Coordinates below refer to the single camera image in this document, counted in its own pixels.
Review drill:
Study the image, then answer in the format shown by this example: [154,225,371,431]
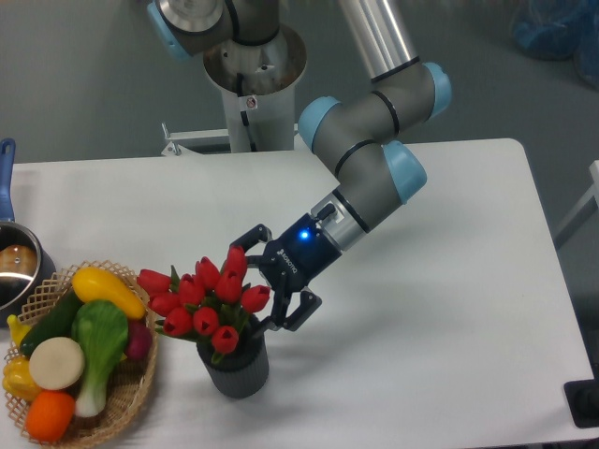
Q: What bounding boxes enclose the cream round disc vegetable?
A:
[29,337,85,390]

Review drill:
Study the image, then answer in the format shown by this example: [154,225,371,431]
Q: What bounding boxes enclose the yellow bell pepper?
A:
[2,355,43,402]

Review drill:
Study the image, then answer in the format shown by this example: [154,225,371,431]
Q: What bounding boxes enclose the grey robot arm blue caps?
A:
[147,1,452,330]

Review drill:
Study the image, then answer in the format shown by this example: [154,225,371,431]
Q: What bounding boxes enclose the woven wicker basket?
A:
[1,261,158,448]

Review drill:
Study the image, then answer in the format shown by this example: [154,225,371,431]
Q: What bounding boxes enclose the orange fruit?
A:
[25,390,75,442]

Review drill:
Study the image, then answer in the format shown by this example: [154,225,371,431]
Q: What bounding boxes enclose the blue handled saucepan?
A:
[1,138,55,328]

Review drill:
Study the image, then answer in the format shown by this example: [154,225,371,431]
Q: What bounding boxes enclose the red radish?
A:
[124,321,153,361]

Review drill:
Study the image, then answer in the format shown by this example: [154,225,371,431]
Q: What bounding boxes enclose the white furniture frame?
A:
[553,160,598,250]

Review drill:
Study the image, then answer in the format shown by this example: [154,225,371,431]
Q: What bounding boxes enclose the red tulip bouquet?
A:
[137,245,271,365]

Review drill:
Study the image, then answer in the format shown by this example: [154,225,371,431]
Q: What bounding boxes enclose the dark green cucumber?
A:
[19,290,83,357]

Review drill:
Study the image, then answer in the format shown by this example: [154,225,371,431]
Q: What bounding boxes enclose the yellow banana tip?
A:
[7,314,32,347]

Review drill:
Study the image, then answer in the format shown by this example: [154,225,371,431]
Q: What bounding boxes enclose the dark grey ribbed vase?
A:
[197,315,270,398]

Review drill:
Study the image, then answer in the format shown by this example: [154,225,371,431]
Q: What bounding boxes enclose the yellow squash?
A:
[71,267,146,320]

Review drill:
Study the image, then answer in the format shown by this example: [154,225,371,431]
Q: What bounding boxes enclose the black device at table edge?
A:
[563,380,598,428]

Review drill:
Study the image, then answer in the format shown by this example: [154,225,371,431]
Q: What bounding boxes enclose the green bok choy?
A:
[71,299,128,418]

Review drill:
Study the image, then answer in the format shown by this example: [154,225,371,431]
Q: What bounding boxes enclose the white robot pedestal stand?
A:
[162,24,307,155]

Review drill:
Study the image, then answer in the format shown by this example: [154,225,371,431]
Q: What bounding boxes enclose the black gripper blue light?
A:
[227,213,342,338]

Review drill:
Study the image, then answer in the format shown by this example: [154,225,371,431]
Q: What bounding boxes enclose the blue plastic bag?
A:
[510,1,598,89]

